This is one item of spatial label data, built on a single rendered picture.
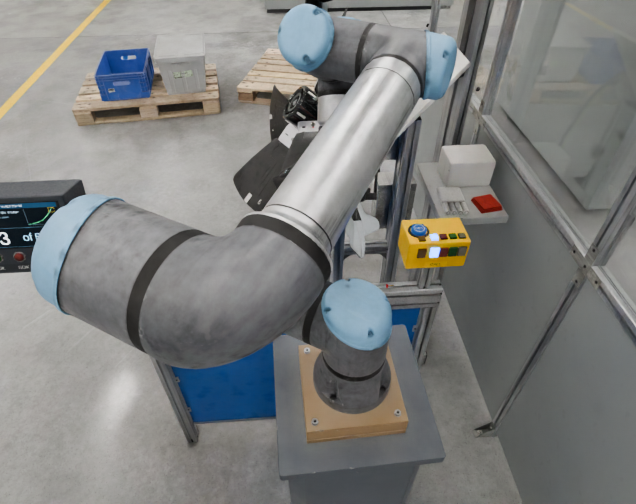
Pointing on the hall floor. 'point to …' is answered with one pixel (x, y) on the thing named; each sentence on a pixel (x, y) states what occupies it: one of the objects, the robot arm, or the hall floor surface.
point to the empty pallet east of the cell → (290, 80)
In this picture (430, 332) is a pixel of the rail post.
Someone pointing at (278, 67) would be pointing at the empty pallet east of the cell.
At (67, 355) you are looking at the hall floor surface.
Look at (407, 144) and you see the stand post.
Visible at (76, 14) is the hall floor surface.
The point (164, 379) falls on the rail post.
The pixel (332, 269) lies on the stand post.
